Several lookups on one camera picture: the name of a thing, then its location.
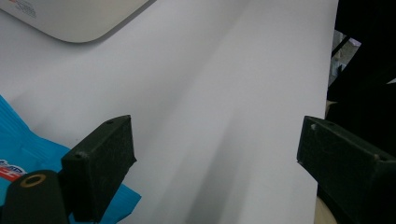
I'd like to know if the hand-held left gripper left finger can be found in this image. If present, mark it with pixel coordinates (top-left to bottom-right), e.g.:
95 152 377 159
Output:
60 115 138 223

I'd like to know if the blue wet wipes pack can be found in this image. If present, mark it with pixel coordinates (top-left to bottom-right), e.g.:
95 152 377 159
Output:
0 94 143 224

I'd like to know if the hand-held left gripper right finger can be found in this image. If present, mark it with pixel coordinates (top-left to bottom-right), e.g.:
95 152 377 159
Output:
296 115 396 224

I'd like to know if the white table sheet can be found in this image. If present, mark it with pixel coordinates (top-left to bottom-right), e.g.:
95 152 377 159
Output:
0 0 340 224

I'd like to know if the white plastic bin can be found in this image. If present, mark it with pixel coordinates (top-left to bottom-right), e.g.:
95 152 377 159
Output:
0 0 157 44

